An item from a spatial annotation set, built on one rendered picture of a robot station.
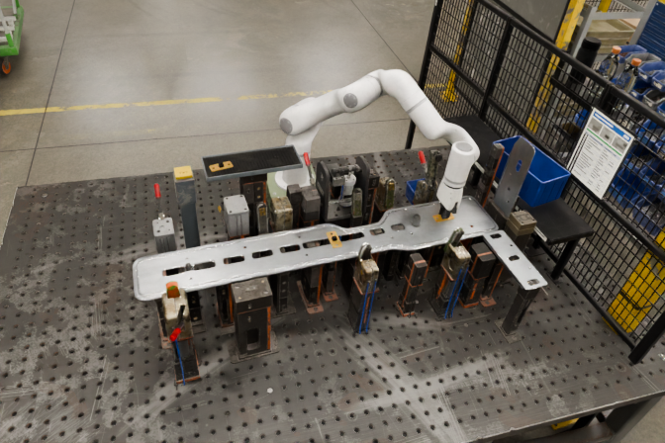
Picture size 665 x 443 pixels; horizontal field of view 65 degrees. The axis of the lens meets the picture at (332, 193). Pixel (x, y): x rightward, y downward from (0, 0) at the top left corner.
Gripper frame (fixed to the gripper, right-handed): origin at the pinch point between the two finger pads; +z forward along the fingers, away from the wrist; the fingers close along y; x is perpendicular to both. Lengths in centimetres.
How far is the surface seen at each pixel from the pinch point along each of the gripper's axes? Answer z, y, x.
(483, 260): 5.2, 23.0, 5.0
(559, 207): 0, 9, 49
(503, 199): -1.6, 0.4, 26.6
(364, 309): 21, 21, -40
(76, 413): 33, 25, -141
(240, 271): 3, 6, -83
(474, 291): 23.8, 22.9, 6.7
